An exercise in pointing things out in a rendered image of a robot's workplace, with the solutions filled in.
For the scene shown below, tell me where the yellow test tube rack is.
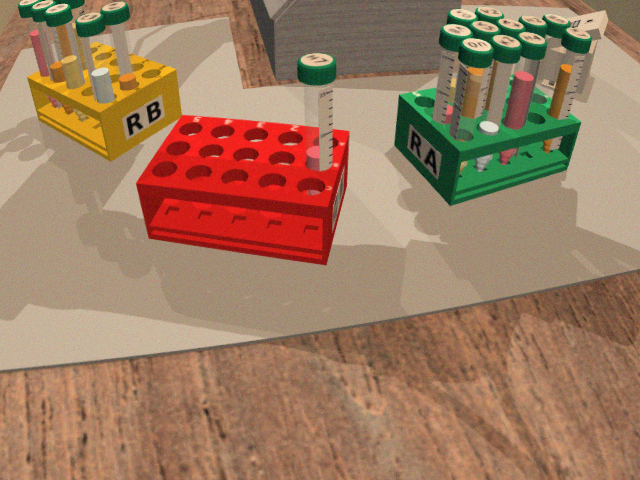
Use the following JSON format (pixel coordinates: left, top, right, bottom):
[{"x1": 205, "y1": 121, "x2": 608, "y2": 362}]
[{"x1": 27, "y1": 45, "x2": 182, "y2": 162}]

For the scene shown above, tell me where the red test tube rack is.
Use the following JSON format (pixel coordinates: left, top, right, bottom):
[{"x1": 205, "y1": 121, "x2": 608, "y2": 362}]
[{"x1": 136, "y1": 115, "x2": 349, "y2": 265}]

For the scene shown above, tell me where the green test tube rack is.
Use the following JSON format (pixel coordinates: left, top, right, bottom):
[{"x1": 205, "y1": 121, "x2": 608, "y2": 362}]
[{"x1": 394, "y1": 74, "x2": 581, "y2": 206}]

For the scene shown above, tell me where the beige bench mat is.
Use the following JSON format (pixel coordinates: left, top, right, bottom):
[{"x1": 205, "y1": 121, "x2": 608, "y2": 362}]
[{"x1": 0, "y1": 17, "x2": 640, "y2": 373}]

